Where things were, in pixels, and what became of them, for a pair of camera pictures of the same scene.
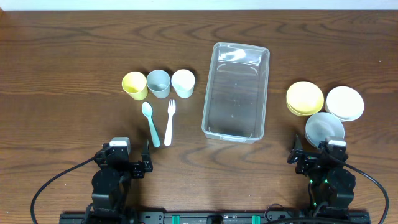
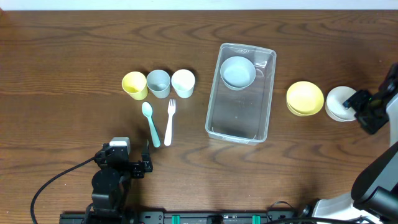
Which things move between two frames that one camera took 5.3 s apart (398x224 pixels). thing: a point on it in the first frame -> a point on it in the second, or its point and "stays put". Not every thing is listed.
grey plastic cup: (158, 83) stays put
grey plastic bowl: (322, 125) -> (237, 72)
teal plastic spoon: (147, 110) stays put
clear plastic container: (236, 101) stays put
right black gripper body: (306, 158) -> (360, 107)
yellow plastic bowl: (304, 99) stays put
